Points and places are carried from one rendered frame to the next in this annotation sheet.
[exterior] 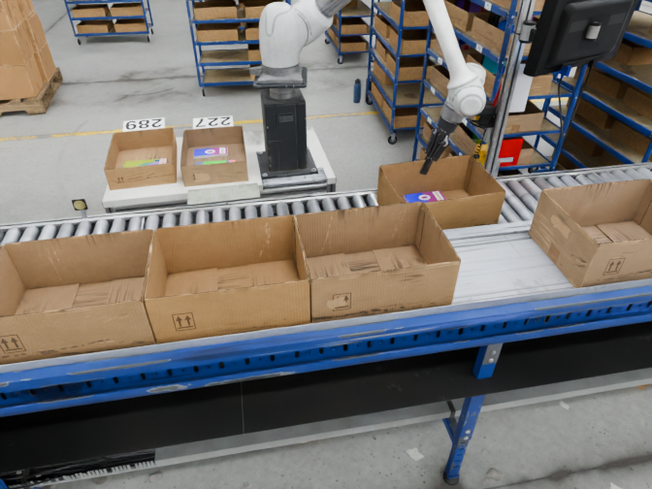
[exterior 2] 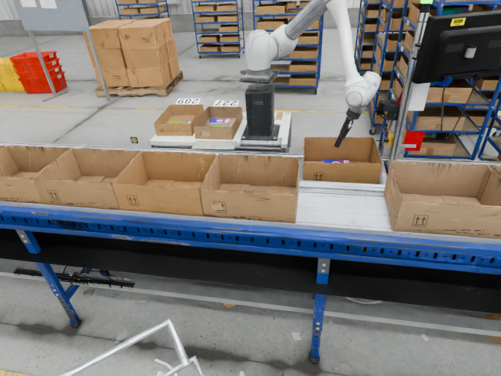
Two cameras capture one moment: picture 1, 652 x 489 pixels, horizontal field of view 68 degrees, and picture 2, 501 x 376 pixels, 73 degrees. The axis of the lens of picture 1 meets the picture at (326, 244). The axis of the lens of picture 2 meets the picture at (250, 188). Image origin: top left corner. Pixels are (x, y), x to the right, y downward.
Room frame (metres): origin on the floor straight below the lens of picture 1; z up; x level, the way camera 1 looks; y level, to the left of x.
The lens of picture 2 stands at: (-0.08, -0.59, 1.81)
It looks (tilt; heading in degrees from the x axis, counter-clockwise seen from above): 34 degrees down; 23
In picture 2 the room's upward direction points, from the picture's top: 4 degrees counter-clockwise
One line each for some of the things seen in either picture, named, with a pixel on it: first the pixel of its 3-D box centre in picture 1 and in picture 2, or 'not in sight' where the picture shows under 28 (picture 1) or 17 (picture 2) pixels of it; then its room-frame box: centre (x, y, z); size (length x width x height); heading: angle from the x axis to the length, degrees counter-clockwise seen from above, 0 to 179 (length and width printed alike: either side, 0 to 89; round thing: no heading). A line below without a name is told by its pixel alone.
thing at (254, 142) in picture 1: (221, 161); (224, 127); (2.10, 0.50, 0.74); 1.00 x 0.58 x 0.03; 102
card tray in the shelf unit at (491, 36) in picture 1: (515, 33); not in sight; (2.61, -0.97, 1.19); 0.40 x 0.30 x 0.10; 10
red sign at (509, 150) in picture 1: (503, 153); (408, 141); (1.94, -0.79, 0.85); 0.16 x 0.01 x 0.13; 100
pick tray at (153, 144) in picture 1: (144, 156); (180, 119); (2.02, 0.84, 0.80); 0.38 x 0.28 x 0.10; 13
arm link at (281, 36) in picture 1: (279, 33); (259, 48); (2.06, 0.18, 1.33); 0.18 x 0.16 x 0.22; 155
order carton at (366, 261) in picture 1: (371, 260); (253, 188); (1.06, -0.13, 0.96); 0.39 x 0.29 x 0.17; 101
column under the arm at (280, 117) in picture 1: (284, 130); (260, 110); (2.05, 0.19, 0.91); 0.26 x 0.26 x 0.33; 12
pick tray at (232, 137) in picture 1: (214, 154); (219, 121); (2.04, 0.52, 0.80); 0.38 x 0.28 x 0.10; 11
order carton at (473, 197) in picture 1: (437, 197); (338, 163); (1.60, -0.43, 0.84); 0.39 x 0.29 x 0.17; 103
